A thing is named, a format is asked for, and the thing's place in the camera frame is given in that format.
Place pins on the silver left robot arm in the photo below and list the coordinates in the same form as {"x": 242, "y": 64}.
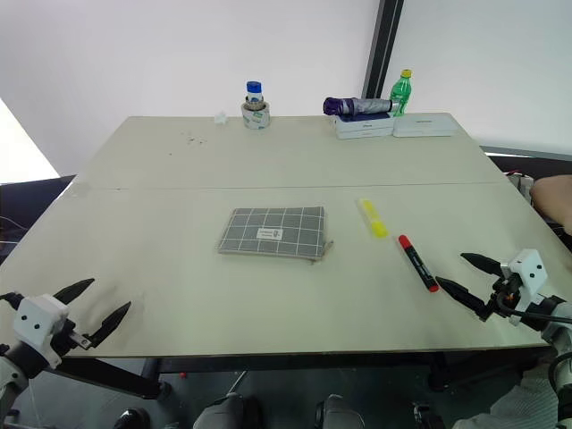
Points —
{"x": 11, "y": 373}

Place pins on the black side table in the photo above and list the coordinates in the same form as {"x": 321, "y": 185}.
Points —
{"x": 532, "y": 163}

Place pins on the red and black marker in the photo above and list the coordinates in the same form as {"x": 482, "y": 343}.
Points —
{"x": 418, "y": 263}

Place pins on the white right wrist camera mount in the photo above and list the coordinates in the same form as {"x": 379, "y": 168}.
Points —
{"x": 529, "y": 272}

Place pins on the black vertical pillar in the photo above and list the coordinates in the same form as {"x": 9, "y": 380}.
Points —
{"x": 382, "y": 49}

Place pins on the blue capped white bottle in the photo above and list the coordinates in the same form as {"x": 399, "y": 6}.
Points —
{"x": 254, "y": 91}

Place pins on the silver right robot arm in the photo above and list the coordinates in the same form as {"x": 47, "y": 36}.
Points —
{"x": 556, "y": 330}

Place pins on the dark side furniture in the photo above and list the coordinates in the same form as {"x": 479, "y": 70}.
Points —
{"x": 27, "y": 210}

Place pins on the grey checked pencil case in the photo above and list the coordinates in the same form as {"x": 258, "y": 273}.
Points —
{"x": 272, "y": 232}

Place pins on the purple folded umbrella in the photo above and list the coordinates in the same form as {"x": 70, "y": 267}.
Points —
{"x": 357, "y": 106}

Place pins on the white box with dark top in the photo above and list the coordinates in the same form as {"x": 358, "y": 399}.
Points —
{"x": 364, "y": 127}

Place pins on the white printed tape roll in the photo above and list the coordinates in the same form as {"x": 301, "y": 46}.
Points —
{"x": 255, "y": 117}

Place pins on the small white crumpled paper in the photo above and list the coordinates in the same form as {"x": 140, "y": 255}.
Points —
{"x": 220, "y": 118}

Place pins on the black table frame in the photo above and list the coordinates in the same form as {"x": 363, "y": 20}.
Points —
{"x": 268, "y": 362}

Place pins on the black shoe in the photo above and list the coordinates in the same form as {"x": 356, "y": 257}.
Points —
{"x": 132, "y": 420}

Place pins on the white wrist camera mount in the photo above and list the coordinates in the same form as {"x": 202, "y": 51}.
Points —
{"x": 36, "y": 324}
{"x": 529, "y": 272}

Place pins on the yellow highlighter pen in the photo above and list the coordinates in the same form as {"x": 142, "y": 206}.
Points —
{"x": 373, "y": 218}

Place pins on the person's bare forearm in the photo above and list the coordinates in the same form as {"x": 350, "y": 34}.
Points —
{"x": 552, "y": 196}

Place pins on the dark rounded grey shape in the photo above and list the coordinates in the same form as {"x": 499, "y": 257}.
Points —
{"x": 337, "y": 413}
{"x": 228, "y": 411}

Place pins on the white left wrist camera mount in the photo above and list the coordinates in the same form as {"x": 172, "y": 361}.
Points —
{"x": 36, "y": 324}

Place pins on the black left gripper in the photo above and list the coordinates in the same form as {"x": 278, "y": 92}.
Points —
{"x": 67, "y": 339}

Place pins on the plain white flat box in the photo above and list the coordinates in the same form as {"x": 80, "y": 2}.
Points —
{"x": 424, "y": 125}

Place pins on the grey cloth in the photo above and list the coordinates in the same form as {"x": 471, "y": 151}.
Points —
{"x": 514, "y": 402}

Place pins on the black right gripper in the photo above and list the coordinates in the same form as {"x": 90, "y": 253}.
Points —
{"x": 505, "y": 295}

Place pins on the green plastic bottle yellow cap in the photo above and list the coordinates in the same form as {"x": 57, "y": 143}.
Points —
{"x": 401, "y": 94}

